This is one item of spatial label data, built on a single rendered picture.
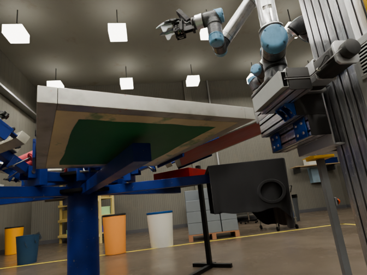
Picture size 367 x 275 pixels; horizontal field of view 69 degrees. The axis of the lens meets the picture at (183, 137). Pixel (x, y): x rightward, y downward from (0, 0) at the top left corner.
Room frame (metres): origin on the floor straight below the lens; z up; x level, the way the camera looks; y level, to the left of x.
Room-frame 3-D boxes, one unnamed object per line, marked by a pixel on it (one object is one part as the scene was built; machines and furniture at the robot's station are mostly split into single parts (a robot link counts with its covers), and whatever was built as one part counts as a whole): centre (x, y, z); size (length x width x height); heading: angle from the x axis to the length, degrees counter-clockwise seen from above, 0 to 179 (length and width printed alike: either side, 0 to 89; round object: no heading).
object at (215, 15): (1.21, -0.22, 1.65); 0.11 x 0.08 x 0.09; 75
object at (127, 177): (1.90, 0.74, 0.99); 0.82 x 0.79 x 0.12; 90
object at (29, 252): (5.48, 3.21, 0.27); 0.47 x 0.43 x 0.55; 110
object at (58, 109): (1.11, 0.30, 1.05); 1.08 x 0.61 x 0.23; 30
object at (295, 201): (8.05, -2.79, 0.36); 0.58 x 0.57 x 0.72; 8
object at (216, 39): (1.23, -0.23, 1.56); 0.11 x 0.08 x 0.11; 165
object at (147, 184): (1.89, 0.12, 0.89); 1.24 x 0.06 x 0.06; 90
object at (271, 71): (1.27, -0.51, 1.31); 0.15 x 0.15 x 0.10
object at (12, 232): (7.46, 4.78, 0.34); 0.45 x 0.43 x 0.69; 99
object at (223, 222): (6.31, -0.41, 0.53); 1.07 x 0.71 x 1.06; 91
